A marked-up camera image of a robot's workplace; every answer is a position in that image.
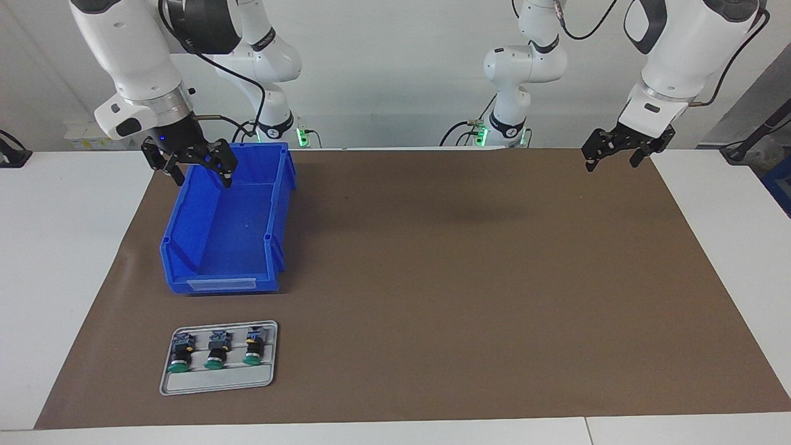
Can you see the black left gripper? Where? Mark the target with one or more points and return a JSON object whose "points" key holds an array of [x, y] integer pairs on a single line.
{"points": [[633, 139]]}

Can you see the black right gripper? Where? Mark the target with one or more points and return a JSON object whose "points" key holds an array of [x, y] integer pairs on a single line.
{"points": [[179, 139]]}

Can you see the green push button switch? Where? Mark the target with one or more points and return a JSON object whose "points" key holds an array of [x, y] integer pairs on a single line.
{"points": [[181, 352], [217, 351], [253, 347]]}

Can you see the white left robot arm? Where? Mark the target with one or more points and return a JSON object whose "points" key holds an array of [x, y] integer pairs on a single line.
{"points": [[680, 49]]}

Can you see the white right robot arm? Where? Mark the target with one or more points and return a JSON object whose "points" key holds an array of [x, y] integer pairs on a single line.
{"points": [[123, 49]]}

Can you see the blue plastic storage bin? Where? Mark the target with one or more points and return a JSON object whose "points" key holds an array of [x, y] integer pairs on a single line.
{"points": [[228, 235]]}

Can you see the black stand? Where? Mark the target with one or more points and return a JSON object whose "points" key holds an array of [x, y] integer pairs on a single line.
{"points": [[735, 151]]}

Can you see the white box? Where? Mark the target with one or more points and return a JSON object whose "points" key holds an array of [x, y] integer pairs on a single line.
{"points": [[80, 133]]}

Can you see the blue crate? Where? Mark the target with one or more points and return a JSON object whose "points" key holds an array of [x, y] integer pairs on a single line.
{"points": [[780, 185]]}

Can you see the grey metal tray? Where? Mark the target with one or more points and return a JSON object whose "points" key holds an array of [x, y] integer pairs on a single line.
{"points": [[216, 380]]}

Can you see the brown table mat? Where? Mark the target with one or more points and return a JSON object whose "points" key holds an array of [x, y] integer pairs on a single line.
{"points": [[432, 309]]}

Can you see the black clamp mount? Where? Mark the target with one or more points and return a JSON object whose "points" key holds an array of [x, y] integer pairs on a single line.
{"points": [[12, 157]]}

